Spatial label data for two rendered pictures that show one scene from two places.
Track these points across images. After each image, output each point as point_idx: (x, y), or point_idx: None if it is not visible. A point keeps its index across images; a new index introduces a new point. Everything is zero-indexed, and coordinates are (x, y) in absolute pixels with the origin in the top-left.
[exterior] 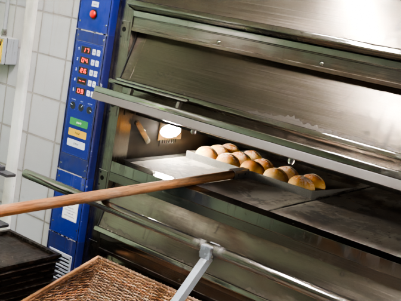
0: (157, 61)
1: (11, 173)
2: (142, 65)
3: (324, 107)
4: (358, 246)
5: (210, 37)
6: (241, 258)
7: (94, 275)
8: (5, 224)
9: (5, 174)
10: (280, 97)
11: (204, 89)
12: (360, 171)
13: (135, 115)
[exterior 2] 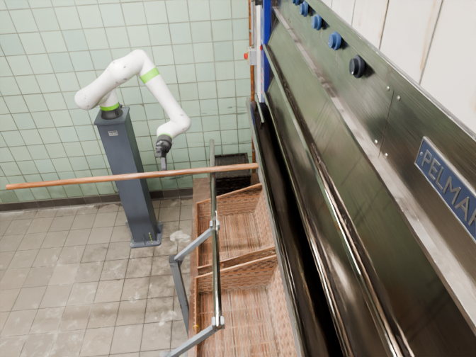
0: (276, 86)
1: (159, 155)
2: (273, 86)
3: (301, 156)
4: None
5: None
6: (212, 239)
7: (262, 190)
8: (162, 176)
9: (155, 156)
10: (293, 137)
11: (280, 114)
12: (270, 220)
13: None
